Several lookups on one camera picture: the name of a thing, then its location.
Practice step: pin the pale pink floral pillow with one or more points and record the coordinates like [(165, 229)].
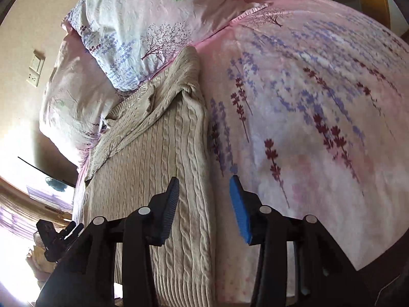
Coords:
[(76, 100)]

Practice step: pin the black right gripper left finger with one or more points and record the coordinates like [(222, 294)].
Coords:
[(84, 276)]

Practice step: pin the beige cable knit sweater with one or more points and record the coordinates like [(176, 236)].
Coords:
[(159, 133)]

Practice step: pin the floral pillow with green dot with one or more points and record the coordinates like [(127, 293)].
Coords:
[(132, 40)]

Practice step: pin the white wall switch socket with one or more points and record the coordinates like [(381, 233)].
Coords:
[(35, 68)]

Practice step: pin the pink floral bed sheet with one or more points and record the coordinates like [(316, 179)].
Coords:
[(307, 104)]

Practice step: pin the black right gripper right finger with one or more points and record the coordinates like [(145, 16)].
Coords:
[(324, 276)]

